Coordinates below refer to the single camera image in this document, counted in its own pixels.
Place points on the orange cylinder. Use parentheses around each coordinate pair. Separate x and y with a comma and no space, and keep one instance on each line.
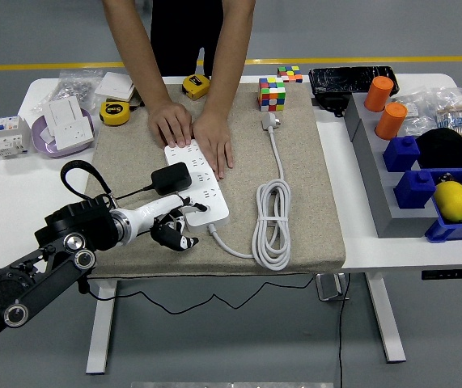
(378,95)
(391,122)

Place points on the black cloth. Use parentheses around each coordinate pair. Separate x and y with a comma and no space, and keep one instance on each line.
(454,149)

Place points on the small white paper piece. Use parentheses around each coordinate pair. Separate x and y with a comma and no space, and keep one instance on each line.
(47,137)

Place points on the white circuit breaker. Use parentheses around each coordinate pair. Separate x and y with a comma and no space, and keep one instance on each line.
(9,137)

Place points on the white wall socket panel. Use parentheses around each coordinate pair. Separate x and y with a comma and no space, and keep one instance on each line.
(73,134)

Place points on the small colourful puzzle cube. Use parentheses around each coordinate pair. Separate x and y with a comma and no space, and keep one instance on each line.
(290,74)

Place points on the person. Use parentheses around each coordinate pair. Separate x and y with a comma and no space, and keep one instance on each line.
(189,32)

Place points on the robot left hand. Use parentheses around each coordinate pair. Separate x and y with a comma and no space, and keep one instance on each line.
(145,216)

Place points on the yellow round tape measure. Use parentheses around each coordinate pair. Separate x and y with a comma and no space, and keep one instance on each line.
(114,113)

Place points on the person's left hand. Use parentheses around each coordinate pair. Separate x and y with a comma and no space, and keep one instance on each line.
(215,138)

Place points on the black plastic tray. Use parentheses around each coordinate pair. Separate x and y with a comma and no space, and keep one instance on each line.
(344,79)

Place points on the person's right forearm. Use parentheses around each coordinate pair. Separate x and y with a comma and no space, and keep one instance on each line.
(136,48)

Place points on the blue block with knob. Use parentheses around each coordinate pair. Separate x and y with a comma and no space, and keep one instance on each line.
(415,192)
(401,155)

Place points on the grey stepped block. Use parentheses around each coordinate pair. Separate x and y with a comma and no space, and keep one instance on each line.
(393,218)

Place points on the clear bag of resistors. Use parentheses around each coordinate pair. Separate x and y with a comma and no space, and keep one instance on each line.
(456,112)

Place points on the silver metal bracket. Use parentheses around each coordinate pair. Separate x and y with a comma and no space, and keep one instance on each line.
(330,288)

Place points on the clear bag of small parts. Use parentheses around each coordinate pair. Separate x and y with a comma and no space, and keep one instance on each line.
(415,108)

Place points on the grey-brown mat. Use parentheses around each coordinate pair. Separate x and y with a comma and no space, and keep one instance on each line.
(214,258)

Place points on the purple plate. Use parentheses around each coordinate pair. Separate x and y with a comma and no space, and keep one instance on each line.
(39,141)

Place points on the clear bag of screws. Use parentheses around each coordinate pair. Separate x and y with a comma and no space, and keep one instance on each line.
(73,85)

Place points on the yellow square tape measure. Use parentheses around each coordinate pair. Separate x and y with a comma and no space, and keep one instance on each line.
(196,86)

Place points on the white wall switch panel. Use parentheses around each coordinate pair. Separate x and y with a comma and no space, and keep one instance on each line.
(114,85)
(65,112)

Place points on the person's right hand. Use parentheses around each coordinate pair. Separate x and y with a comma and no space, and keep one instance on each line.
(172,124)

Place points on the yellow lemon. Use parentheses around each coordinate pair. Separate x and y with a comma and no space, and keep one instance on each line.
(452,201)

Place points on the large colourful puzzle cube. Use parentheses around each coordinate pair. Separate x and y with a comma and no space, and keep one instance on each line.
(272,95)

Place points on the black table control panel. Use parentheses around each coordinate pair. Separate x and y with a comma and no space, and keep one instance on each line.
(453,274)

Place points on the white table leg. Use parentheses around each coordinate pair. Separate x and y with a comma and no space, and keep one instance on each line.
(101,335)
(389,323)

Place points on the blue plastic bin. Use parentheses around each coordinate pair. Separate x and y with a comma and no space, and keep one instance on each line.
(446,233)

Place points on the person's left forearm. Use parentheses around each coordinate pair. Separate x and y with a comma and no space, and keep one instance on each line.
(230,52)

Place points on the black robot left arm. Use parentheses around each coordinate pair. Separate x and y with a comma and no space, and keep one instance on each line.
(20,291)

